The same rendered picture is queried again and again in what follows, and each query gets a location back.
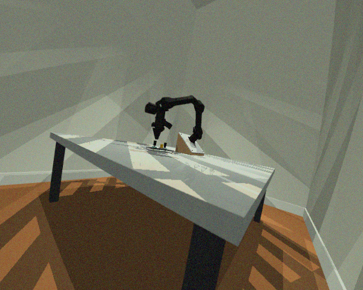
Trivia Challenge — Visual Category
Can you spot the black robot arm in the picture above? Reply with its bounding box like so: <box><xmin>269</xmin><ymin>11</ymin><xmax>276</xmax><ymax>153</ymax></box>
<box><xmin>145</xmin><ymin>95</ymin><xmax>204</xmax><ymax>144</ymax></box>

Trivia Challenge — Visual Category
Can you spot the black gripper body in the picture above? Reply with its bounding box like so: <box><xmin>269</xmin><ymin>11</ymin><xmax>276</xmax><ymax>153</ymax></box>
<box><xmin>151</xmin><ymin>115</ymin><xmax>165</xmax><ymax>130</ymax></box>

